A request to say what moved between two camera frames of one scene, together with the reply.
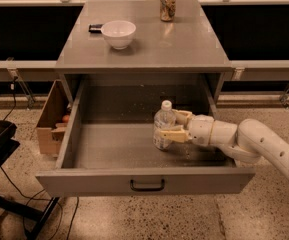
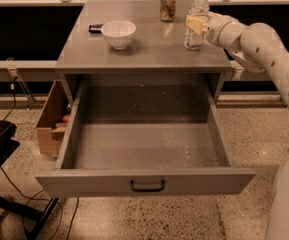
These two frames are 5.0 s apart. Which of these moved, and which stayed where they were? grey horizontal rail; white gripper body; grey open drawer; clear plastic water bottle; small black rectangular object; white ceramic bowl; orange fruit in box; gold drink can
Moved: white gripper body; clear plastic water bottle
Stayed: gold drink can; grey horizontal rail; grey open drawer; orange fruit in box; small black rectangular object; white ceramic bowl
